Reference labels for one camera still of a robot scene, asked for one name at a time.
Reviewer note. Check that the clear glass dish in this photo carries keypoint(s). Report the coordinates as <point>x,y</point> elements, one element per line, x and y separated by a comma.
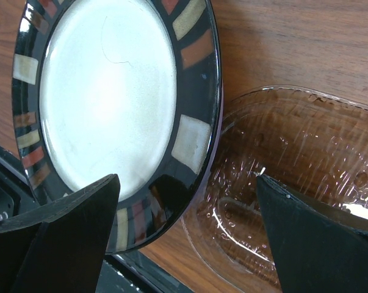
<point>312,142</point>

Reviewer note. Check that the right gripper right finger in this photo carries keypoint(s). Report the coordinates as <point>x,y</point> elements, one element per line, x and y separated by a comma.
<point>315,247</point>

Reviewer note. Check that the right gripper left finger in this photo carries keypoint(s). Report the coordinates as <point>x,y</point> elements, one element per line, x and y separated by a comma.
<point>59,247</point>

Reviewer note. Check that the black striped plate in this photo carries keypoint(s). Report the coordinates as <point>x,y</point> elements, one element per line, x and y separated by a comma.
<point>132,88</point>

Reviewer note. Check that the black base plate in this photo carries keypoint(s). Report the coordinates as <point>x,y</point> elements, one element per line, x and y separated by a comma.
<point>128,272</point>

